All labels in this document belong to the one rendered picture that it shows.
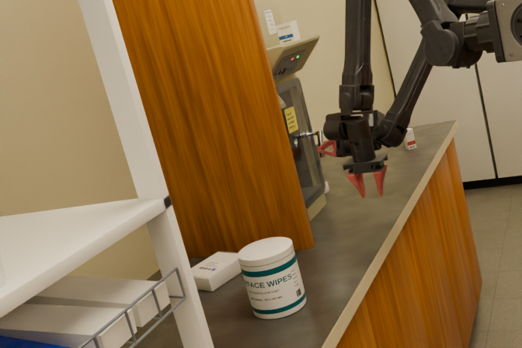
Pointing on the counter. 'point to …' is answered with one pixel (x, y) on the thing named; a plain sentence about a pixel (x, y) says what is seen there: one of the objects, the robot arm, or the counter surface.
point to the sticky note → (291, 120)
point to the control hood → (275, 53)
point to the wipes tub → (272, 277)
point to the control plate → (287, 64)
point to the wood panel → (209, 99)
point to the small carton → (287, 32)
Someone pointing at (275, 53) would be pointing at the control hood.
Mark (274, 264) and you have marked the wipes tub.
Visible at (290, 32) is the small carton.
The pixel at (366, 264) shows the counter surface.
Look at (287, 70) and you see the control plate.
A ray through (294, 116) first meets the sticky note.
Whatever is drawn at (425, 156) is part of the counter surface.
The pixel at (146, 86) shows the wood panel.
